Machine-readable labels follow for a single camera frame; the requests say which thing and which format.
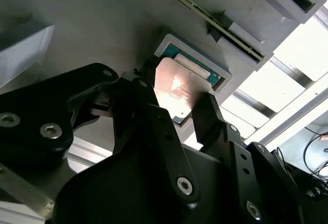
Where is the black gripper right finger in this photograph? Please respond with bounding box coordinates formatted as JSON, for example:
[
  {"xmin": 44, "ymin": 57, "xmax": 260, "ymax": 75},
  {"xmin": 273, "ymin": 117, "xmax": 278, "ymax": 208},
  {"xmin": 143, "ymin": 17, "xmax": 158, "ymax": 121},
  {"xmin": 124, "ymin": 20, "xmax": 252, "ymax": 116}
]
[{"xmin": 192, "ymin": 93, "xmax": 312, "ymax": 224}]

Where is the silver CPU green board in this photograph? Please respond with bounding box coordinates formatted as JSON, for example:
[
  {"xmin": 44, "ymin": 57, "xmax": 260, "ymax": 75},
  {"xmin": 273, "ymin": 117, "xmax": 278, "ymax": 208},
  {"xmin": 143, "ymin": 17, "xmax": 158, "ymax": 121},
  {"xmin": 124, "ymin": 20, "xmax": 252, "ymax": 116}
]
[{"xmin": 153, "ymin": 43, "xmax": 222, "ymax": 127}]

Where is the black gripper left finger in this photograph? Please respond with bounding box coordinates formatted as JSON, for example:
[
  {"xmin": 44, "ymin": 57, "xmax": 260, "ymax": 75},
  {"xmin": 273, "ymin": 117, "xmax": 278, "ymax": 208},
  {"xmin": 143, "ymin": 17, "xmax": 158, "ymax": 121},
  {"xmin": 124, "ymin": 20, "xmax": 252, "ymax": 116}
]
[{"xmin": 0, "ymin": 60, "xmax": 201, "ymax": 209}]

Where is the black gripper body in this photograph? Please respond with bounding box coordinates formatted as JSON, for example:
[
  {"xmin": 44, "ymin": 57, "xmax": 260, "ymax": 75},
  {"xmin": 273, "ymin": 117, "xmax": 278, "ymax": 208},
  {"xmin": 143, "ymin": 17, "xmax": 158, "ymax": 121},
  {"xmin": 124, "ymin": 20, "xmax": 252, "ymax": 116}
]
[{"xmin": 52, "ymin": 146, "xmax": 239, "ymax": 224}]

